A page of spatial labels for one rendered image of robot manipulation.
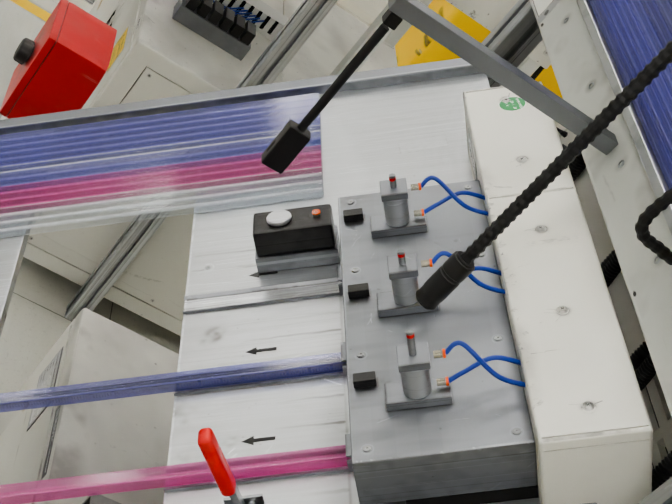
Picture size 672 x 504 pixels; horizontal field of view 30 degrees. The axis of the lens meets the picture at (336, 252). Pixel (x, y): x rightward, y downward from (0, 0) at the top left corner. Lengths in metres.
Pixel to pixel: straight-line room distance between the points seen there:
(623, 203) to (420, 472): 0.28
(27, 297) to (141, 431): 1.08
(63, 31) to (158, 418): 0.58
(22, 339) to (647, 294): 1.77
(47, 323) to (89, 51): 0.90
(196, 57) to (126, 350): 0.86
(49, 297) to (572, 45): 1.64
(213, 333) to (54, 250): 1.48
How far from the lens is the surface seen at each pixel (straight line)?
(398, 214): 1.11
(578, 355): 0.96
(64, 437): 1.53
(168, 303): 2.66
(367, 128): 1.39
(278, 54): 2.27
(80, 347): 1.64
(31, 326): 2.60
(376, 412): 0.96
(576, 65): 1.24
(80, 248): 2.60
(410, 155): 1.34
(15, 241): 1.35
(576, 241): 1.07
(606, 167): 1.10
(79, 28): 1.89
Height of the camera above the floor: 1.66
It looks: 28 degrees down
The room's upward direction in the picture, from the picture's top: 42 degrees clockwise
